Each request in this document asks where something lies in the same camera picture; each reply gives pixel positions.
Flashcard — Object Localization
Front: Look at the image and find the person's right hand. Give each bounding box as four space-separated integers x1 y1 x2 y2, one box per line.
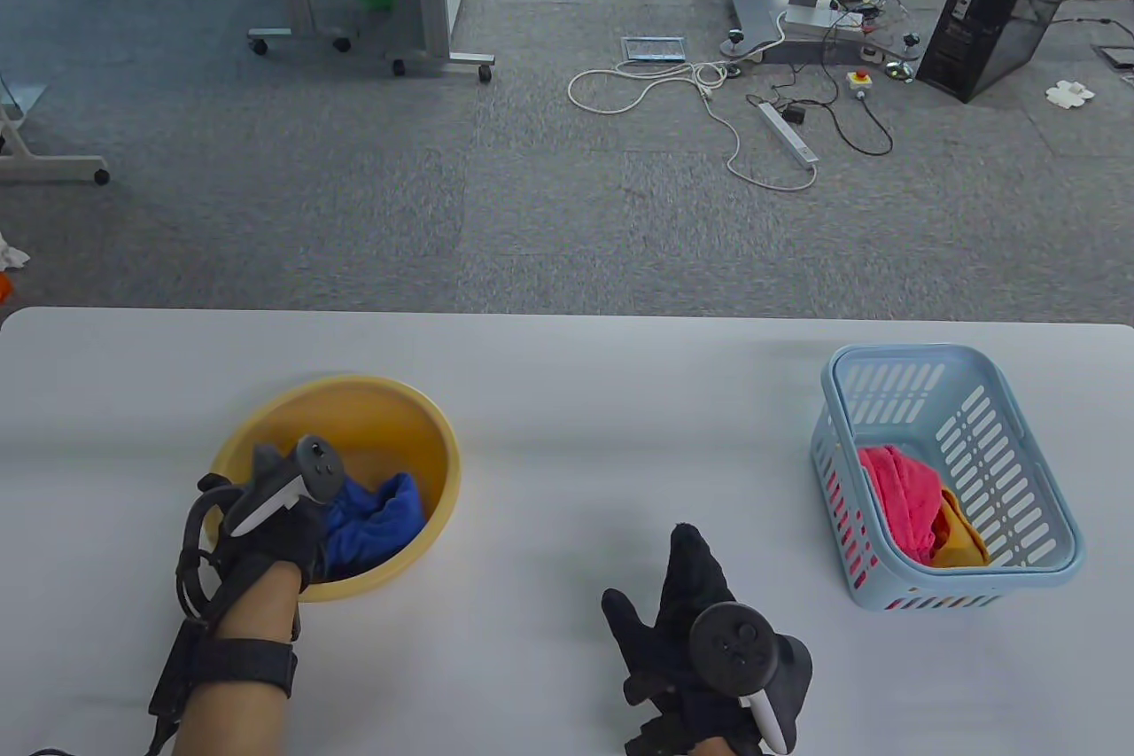
602 523 770 756

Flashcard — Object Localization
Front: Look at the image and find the person's left hand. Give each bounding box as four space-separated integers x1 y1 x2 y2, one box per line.
197 444 333 611

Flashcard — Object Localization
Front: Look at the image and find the blue square towel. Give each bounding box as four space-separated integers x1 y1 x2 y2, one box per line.
323 472 424 580

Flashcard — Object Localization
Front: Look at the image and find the pink square towel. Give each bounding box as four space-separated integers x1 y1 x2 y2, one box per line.
824 446 944 588

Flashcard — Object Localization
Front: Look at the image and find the yellow square towel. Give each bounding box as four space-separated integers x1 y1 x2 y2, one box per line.
928 487 991 569

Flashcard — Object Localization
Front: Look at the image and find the person's left forearm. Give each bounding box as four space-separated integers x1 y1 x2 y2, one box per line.
173 561 302 756

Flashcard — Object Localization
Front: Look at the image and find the yellow plastic basin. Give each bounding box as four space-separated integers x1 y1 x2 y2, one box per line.
208 375 462 604

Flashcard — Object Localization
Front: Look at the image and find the light blue plastic basket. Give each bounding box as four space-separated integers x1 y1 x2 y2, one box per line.
811 343 1085 612

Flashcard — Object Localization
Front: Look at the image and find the grey wheeled table foot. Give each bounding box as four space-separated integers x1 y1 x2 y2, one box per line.
0 74 112 186

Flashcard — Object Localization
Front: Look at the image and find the silver floor outlet box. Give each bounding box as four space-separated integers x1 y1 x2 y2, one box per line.
620 35 687 66

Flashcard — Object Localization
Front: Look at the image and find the black computer tower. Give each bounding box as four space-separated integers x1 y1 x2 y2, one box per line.
915 0 1099 104

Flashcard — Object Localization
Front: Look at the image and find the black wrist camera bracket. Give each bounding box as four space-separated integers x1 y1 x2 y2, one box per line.
623 713 701 756

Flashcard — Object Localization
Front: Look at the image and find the black wrist strap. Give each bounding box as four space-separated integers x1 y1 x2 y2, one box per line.
149 621 299 730

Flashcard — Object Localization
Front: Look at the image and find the white power strip with cable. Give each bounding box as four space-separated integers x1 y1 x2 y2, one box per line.
567 10 820 192

